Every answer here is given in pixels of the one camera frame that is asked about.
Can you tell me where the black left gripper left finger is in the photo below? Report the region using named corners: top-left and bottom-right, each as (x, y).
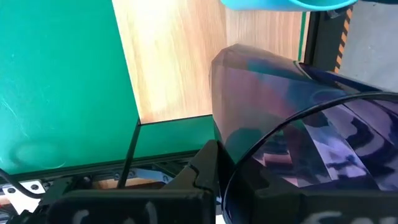
top-left (163, 139), bottom-right (236, 202)

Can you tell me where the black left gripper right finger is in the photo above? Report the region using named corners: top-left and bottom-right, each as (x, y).
top-left (225, 158), bottom-right (271, 224)

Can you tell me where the purple translucent cup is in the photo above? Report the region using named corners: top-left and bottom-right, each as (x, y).
top-left (210, 43), bottom-right (398, 224)

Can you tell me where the light blue faceted mug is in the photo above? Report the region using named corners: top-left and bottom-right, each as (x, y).
top-left (220, 0), bottom-right (358, 12)

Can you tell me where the black metal shelf leg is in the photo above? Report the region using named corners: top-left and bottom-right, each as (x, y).
top-left (116, 119), bottom-right (141, 190)

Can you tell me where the orange black hazard tape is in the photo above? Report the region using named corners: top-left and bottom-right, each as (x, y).
top-left (334, 6), bottom-right (354, 74)

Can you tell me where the white mounting plate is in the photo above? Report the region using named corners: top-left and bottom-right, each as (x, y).
top-left (1, 180), bottom-right (47, 215)

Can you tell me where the black cable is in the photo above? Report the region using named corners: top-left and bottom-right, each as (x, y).
top-left (0, 167), bottom-right (44, 200)

